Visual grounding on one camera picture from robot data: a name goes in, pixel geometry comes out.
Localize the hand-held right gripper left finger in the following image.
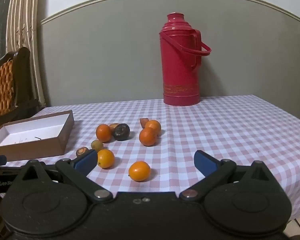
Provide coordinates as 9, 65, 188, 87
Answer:
20, 149, 113, 203

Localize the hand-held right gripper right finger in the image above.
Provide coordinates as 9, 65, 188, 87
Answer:
179, 150, 277, 202

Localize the tan longan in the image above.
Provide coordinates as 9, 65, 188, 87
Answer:
91, 140, 104, 153

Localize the small orange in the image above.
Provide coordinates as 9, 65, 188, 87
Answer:
97, 149, 115, 169
139, 127, 158, 147
145, 120, 162, 137
96, 124, 112, 143
128, 161, 151, 182

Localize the white shallow cardboard box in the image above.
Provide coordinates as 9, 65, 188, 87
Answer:
0, 110, 75, 162

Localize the dark round fruit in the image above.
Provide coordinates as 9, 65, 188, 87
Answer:
112, 123, 131, 141

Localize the pink checkered tablecloth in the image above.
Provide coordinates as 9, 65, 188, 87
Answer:
0, 94, 300, 221

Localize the woven orange sofa mat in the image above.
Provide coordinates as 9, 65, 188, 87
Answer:
0, 61, 15, 121

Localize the dark wooden sofa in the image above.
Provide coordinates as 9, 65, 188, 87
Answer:
0, 47, 42, 134

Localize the red thermos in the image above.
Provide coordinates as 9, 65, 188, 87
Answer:
159, 12, 212, 106

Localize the beige striped curtain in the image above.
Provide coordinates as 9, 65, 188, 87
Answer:
6, 0, 52, 107

